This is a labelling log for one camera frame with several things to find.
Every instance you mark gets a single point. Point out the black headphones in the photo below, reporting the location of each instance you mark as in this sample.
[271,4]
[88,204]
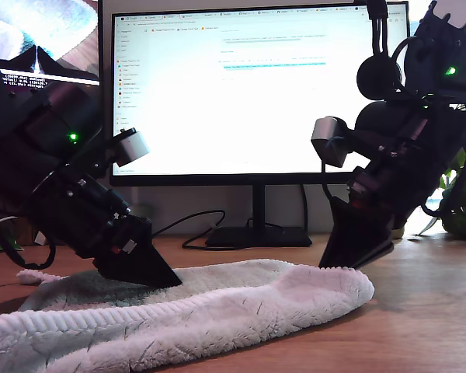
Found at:
[373,77]

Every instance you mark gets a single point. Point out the green leafy potted plant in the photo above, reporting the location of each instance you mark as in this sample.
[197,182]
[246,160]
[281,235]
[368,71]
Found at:
[462,217]

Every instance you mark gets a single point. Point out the black monitor with dark screen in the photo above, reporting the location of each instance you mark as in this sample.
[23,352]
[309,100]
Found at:
[42,31]

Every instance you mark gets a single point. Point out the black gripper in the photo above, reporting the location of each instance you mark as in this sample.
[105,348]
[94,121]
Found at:
[97,217]
[392,194]

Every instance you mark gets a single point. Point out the white and mint tea towel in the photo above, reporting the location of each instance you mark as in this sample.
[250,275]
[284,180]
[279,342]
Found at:
[217,318]

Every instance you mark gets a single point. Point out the large black monitor on stand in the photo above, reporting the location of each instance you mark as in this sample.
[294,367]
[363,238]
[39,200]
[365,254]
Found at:
[237,116]

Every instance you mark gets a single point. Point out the brown wooden block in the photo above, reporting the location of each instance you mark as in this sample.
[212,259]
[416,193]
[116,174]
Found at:
[27,233]

